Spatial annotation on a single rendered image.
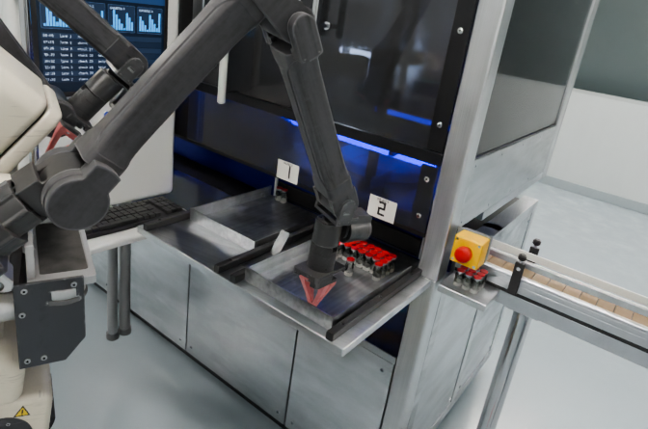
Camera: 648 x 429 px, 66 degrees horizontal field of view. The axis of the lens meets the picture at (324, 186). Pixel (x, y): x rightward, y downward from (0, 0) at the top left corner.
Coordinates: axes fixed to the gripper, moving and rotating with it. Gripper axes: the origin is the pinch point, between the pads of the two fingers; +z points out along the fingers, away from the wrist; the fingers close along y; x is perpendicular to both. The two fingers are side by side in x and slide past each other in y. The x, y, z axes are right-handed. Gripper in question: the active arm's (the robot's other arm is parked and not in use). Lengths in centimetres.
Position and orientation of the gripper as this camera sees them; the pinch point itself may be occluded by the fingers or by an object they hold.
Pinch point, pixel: (312, 304)
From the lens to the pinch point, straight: 110.0
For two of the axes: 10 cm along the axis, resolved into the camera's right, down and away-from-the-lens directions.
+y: 6.0, -1.3, 7.9
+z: -1.8, 9.4, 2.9
